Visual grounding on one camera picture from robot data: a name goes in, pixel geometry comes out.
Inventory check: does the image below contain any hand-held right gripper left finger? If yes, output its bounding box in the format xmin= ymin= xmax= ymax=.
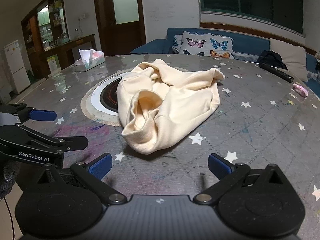
xmin=37 ymin=153 xmax=127 ymax=205

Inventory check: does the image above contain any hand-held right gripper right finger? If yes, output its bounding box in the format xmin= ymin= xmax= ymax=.
xmin=194 ymin=153 xmax=288 ymax=205

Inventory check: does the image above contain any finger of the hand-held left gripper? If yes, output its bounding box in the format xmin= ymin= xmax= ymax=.
xmin=5 ymin=104 xmax=57 ymax=124
xmin=15 ymin=124 xmax=88 ymax=153

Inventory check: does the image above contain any cream garment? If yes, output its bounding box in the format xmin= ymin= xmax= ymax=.
xmin=117 ymin=58 xmax=226 ymax=155

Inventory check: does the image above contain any person's left forearm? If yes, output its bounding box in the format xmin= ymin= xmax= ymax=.
xmin=0 ymin=160 xmax=22 ymax=198

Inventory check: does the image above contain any grey star print tablecloth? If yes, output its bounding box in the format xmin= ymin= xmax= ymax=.
xmin=0 ymin=52 xmax=320 ymax=240

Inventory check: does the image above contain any white green carton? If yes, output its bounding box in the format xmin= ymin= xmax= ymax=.
xmin=47 ymin=55 xmax=60 ymax=74

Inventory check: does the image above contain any white fridge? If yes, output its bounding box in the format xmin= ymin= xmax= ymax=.
xmin=3 ymin=39 xmax=32 ymax=93

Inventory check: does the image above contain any black round induction cooktop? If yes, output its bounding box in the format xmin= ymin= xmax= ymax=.
xmin=80 ymin=74 xmax=125 ymax=127

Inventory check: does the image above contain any dark wooden display cabinet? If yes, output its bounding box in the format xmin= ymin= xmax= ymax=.
xmin=21 ymin=0 xmax=97 ymax=80

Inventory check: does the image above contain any tissue box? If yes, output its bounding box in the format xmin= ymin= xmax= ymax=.
xmin=74 ymin=49 xmax=105 ymax=72

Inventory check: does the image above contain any long black bar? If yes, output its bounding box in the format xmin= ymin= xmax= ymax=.
xmin=259 ymin=62 xmax=294 ymax=83

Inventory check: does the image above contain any pink crumpled wrapper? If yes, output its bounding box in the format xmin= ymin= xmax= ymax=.
xmin=293 ymin=83 xmax=308 ymax=97

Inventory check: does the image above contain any wooden door with glass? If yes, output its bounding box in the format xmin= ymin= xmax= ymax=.
xmin=92 ymin=0 xmax=147 ymax=57

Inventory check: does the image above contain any black bag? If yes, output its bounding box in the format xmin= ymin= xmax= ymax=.
xmin=257 ymin=50 xmax=288 ymax=69

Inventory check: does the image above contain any large butterfly print pillow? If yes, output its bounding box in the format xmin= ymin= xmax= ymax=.
xmin=178 ymin=31 xmax=235 ymax=59

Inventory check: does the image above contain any blue sofa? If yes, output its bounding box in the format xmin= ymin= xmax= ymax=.
xmin=130 ymin=27 xmax=320 ymax=93

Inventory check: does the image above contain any small butterfly print pillow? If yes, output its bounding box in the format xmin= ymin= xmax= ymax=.
xmin=172 ymin=34 xmax=182 ymax=54

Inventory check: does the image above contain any beige pillow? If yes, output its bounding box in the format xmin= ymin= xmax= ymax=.
xmin=269 ymin=38 xmax=308 ymax=82

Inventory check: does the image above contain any dark window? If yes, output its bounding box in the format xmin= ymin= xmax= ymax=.
xmin=197 ymin=0 xmax=304 ymax=38

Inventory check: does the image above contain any thin cable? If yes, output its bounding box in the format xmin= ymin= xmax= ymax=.
xmin=2 ymin=197 xmax=15 ymax=240

